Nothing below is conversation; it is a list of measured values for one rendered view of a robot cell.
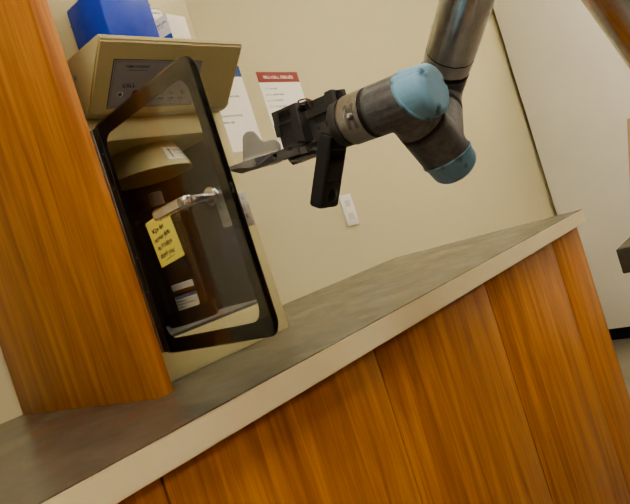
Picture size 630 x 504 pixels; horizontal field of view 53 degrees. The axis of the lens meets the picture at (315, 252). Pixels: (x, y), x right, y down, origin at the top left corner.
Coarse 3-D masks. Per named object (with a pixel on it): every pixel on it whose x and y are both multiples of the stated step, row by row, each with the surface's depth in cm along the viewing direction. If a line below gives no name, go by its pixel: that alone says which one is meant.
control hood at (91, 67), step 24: (96, 48) 100; (120, 48) 102; (144, 48) 106; (168, 48) 110; (192, 48) 114; (216, 48) 118; (240, 48) 123; (72, 72) 105; (96, 72) 101; (216, 72) 121; (96, 96) 104; (216, 96) 125
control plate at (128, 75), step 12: (120, 60) 103; (132, 60) 105; (144, 60) 107; (156, 60) 109; (168, 60) 111; (120, 72) 105; (132, 72) 107; (144, 72) 108; (156, 72) 110; (120, 84) 106; (132, 84) 108; (144, 84) 110; (108, 96) 106; (108, 108) 107
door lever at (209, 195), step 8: (208, 192) 87; (176, 200) 84; (184, 200) 83; (192, 200) 84; (200, 200) 85; (208, 200) 87; (160, 208) 88; (168, 208) 86; (176, 208) 85; (184, 208) 85; (160, 216) 88; (168, 216) 88
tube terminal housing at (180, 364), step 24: (48, 0) 107; (72, 0) 110; (168, 0) 127; (72, 48) 108; (96, 120) 108; (216, 120) 129; (240, 192) 130; (264, 264) 130; (168, 360) 108; (192, 360) 112; (216, 360) 116
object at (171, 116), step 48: (144, 96) 93; (192, 96) 85; (144, 144) 96; (192, 144) 87; (144, 192) 99; (192, 192) 90; (144, 240) 102; (192, 240) 93; (240, 240) 85; (192, 288) 96; (240, 288) 88; (192, 336) 99; (240, 336) 90
